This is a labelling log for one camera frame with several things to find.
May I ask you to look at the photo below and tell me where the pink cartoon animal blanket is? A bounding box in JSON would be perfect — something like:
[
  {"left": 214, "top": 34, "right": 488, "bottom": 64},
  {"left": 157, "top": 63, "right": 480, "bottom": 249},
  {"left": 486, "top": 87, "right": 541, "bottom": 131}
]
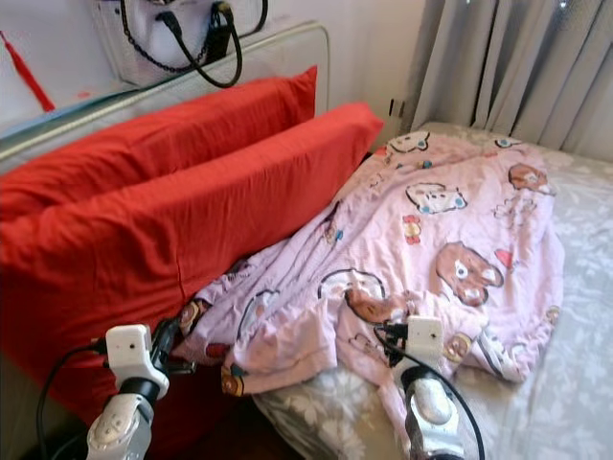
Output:
[{"left": 177, "top": 129, "right": 566, "bottom": 453}]

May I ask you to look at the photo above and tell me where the large red cushion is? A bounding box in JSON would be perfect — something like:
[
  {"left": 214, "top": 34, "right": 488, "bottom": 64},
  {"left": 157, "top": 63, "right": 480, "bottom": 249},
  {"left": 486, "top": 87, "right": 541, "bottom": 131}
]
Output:
[
  {"left": 0, "top": 65, "right": 319, "bottom": 223},
  {"left": 0, "top": 102, "right": 384, "bottom": 451}
]

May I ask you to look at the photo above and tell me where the bed with grey floral sheet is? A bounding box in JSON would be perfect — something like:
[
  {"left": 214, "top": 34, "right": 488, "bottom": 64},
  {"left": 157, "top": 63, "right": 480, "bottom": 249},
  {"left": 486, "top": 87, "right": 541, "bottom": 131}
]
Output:
[{"left": 249, "top": 120, "right": 613, "bottom": 460}]

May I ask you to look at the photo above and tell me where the red hanging tassel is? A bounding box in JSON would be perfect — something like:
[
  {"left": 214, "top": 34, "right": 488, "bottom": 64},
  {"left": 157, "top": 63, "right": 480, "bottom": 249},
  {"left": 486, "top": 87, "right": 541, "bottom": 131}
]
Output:
[{"left": 0, "top": 34, "right": 56, "bottom": 114}]

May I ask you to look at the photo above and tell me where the grey pleated curtain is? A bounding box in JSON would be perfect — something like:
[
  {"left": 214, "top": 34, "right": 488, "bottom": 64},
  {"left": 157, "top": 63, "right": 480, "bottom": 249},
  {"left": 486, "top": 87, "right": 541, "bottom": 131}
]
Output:
[{"left": 402, "top": 0, "right": 613, "bottom": 162}]

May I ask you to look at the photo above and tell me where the black power adapter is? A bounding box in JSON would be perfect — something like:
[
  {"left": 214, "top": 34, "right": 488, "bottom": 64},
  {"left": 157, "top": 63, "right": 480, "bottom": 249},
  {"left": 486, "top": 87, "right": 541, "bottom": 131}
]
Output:
[{"left": 213, "top": 2, "right": 238, "bottom": 63}]

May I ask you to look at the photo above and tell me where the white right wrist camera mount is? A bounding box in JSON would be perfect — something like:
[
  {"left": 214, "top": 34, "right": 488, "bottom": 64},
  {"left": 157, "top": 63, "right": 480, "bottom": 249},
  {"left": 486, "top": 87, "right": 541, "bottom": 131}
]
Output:
[{"left": 405, "top": 316, "right": 446, "bottom": 367}]

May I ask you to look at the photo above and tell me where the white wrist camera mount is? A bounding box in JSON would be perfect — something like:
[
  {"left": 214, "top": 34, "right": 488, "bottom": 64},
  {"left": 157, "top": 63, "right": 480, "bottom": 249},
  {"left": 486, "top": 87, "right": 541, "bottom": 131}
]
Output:
[
  {"left": 405, "top": 316, "right": 446, "bottom": 367},
  {"left": 105, "top": 324, "right": 170, "bottom": 399}
]

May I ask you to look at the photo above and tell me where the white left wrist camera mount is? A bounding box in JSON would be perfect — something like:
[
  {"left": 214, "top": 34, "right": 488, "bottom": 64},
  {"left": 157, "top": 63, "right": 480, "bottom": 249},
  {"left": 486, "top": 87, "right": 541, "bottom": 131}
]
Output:
[{"left": 105, "top": 324, "right": 170, "bottom": 399}]

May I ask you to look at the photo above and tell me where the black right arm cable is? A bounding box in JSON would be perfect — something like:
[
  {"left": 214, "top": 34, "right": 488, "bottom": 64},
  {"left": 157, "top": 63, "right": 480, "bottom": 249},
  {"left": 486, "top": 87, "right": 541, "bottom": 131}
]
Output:
[{"left": 378, "top": 331, "right": 488, "bottom": 460}]

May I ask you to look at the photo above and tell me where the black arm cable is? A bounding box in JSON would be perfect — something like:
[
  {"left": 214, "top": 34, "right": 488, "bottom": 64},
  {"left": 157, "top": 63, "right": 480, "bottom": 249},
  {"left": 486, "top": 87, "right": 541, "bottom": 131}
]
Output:
[
  {"left": 36, "top": 340, "right": 111, "bottom": 460},
  {"left": 378, "top": 331, "right": 488, "bottom": 460}
]

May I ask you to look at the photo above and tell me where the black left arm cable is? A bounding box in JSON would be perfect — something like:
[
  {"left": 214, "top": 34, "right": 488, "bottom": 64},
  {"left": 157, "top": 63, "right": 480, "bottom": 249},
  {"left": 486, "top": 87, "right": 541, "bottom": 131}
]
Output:
[{"left": 36, "top": 340, "right": 111, "bottom": 460}]

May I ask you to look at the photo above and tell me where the black looped wall cable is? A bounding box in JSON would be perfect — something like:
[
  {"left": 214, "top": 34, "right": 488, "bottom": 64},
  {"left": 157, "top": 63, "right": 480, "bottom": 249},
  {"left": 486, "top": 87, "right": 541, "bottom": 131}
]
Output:
[{"left": 129, "top": 0, "right": 267, "bottom": 89}]

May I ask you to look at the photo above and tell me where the white wall appliance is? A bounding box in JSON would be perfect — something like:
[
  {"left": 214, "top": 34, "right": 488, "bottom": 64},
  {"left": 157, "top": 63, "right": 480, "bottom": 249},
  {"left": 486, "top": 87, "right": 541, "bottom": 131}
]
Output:
[{"left": 96, "top": 0, "right": 269, "bottom": 87}]

